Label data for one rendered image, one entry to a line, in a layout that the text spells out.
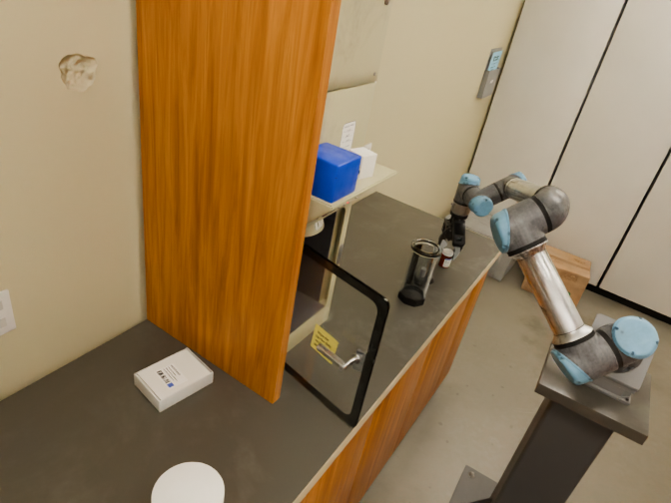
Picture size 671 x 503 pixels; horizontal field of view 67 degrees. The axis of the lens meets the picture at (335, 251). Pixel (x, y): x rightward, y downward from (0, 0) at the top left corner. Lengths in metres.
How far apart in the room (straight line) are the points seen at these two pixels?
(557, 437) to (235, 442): 1.10
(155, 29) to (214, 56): 0.17
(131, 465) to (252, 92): 0.85
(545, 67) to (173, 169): 3.19
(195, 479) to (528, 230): 1.05
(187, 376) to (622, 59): 3.39
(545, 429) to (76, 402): 1.43
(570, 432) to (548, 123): 2.65
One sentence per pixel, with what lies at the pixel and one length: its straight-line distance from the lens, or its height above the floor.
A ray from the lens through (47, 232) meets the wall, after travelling 1.34.
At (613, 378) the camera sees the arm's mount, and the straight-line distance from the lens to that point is 1.81.
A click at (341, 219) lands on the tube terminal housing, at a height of 1.31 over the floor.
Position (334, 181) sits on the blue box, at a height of 1.56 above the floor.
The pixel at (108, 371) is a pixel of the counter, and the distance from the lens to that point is 1.49.
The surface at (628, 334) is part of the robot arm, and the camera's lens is 1.60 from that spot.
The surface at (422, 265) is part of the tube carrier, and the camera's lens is 1.75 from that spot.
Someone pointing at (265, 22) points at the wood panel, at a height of 1.85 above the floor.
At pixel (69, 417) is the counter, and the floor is 0.94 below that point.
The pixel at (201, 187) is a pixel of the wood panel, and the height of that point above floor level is 1.46.
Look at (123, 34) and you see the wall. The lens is 1.30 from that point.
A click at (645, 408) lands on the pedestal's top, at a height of 0.94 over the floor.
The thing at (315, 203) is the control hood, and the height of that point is 1.50.
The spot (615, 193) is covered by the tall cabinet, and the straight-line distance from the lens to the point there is 4.14.
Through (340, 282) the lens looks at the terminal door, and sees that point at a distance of 1.12.
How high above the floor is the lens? 1.99
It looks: 31 degrees down
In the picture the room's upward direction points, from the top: 11 degrees clockwise
